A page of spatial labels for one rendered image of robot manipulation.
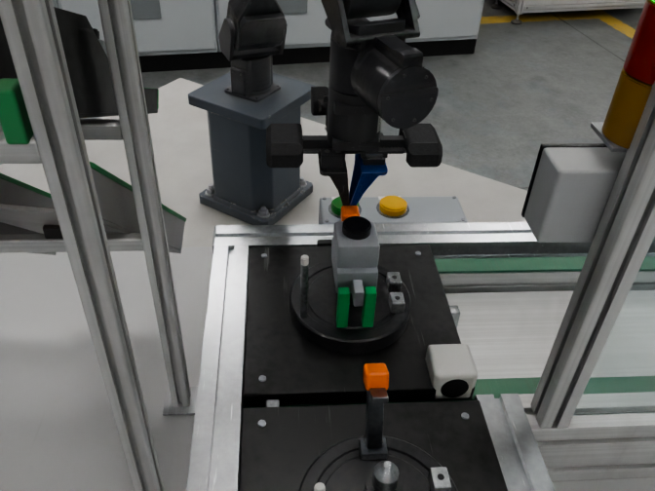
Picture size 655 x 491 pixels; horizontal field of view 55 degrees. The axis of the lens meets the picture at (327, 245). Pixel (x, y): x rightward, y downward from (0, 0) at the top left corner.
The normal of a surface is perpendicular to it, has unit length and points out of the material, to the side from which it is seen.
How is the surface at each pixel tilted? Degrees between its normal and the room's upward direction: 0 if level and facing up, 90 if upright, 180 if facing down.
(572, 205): 90
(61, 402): 0
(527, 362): 0
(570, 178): 90
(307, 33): 90
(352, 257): 90
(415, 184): 0
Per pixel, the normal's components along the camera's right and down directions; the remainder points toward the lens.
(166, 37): 0.23, 0.61
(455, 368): 0.04, -0.78
